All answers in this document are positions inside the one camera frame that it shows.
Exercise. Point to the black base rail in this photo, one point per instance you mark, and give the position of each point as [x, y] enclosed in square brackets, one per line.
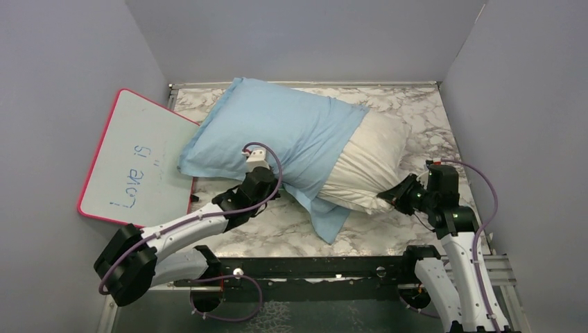
[299, 279]

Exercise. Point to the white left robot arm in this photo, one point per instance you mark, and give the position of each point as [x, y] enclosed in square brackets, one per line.
[127, 265]

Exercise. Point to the light blue pillowcase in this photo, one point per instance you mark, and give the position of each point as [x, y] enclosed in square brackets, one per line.
[308, 133]

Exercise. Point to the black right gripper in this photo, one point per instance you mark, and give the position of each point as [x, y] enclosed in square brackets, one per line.
[398, 195]

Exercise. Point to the white pillow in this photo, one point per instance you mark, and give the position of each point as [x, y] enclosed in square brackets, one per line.
[368, 164]

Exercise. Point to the aluminium table edge frame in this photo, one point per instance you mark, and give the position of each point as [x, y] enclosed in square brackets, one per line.
[346, 84]

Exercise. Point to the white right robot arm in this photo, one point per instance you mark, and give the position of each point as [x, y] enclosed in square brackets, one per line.
[463, 297]

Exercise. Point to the pink framed whiteboard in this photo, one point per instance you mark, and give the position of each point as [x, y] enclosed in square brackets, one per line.
[134, 177]

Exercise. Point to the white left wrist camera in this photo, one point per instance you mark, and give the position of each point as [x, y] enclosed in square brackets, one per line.
[256, 158]

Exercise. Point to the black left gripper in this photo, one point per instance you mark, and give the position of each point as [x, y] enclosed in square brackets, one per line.
[273, 186]

